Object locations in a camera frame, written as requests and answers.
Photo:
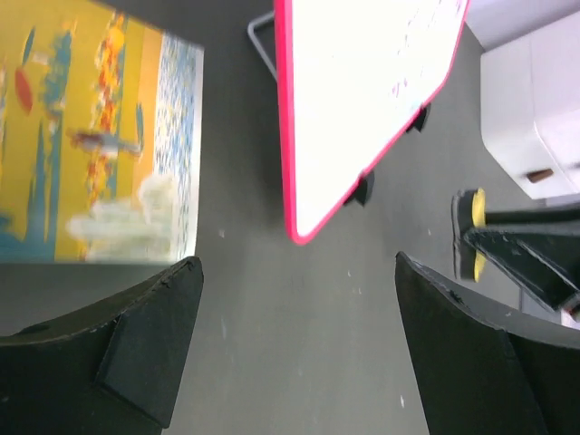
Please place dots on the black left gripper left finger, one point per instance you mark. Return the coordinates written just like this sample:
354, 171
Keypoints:
112, 367

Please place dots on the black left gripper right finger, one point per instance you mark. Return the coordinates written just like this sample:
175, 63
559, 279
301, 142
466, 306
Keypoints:
483, 367

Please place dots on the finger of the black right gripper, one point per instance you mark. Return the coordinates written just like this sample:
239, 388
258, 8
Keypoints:
541, 261
548, 215

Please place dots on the pink framed whiteboard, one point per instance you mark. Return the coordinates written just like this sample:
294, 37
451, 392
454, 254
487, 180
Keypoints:
351, 78

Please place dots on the white three drawer unit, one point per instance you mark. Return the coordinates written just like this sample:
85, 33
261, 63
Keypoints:
529, 108

